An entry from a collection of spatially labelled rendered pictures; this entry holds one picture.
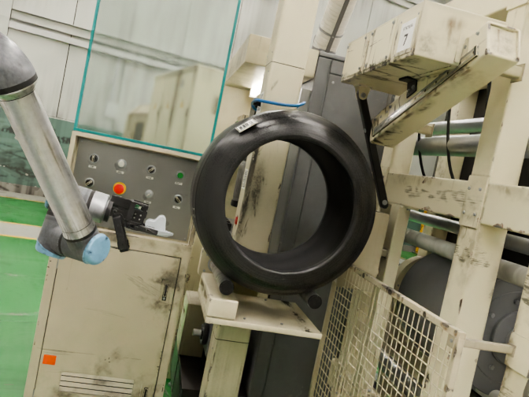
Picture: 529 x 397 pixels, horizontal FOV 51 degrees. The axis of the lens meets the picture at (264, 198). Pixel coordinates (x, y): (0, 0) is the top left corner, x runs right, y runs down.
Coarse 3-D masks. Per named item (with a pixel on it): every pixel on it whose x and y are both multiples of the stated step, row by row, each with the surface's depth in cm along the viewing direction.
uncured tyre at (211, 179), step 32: (256, 128) 161; (288, 128) 162; (320, 128) 164; (224, 160) 160; (320, 160) 193; (352, 160) 167; (192, 192) 170; (224, 192) 160; (352, 192) 192; (224, 224) 161; (320, 224) 196; (352, 224) 168; (224, 256) 163; (256, 256) 192; (288, 256) 194; (320, 256) 193; (352, 256) 170; (256, 288) 168; (288, 288) 167
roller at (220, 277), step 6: (210, 264) 196; (216, 270) 181; (216, 276) 175; (222, 276) 170; (216, 282) 172; (222, 282) 165; (228, 282) 165; (222, 288) 165; (228, 288) 165; (228, 294) 165
